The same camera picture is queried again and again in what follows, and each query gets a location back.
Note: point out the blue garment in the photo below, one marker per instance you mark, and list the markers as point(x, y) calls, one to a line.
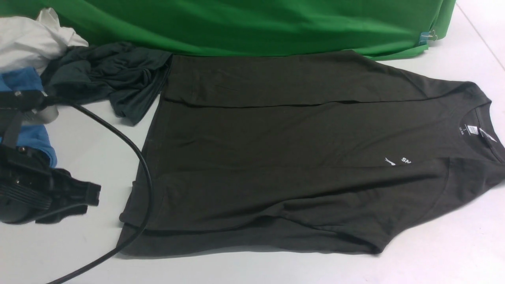
point(32, 136)

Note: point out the white crumpled garment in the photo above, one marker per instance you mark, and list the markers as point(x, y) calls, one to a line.
point(25, 42)

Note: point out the dark teal crumpled garment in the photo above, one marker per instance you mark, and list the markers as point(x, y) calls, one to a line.
point(127, 76)

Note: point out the green backdrop cloth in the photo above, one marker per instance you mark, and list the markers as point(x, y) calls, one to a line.
point(378, 29)

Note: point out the blue binder clip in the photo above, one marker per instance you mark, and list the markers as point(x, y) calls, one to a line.
point(426, 37)

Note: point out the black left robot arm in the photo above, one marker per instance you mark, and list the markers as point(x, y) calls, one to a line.
point(17, 109)

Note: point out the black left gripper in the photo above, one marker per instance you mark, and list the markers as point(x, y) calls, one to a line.
point(33, 191)

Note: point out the gray long-sleeved shirt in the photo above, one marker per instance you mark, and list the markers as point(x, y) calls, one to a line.
point(330, 153)

